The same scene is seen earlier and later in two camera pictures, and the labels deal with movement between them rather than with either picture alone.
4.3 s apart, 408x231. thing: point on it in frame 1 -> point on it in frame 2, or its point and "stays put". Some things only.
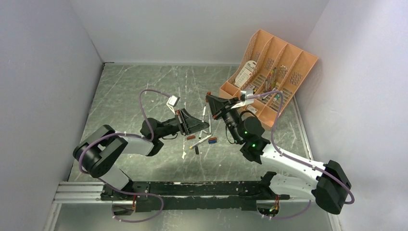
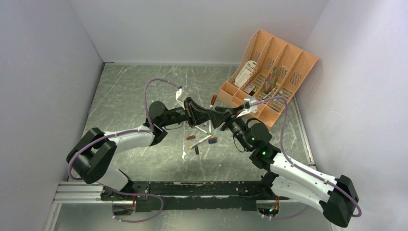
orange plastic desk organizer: [274, 70] stays put
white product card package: [245, 74] stays put
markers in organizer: [270, 81] stays put
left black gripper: [187, 121] -> [195, 112]
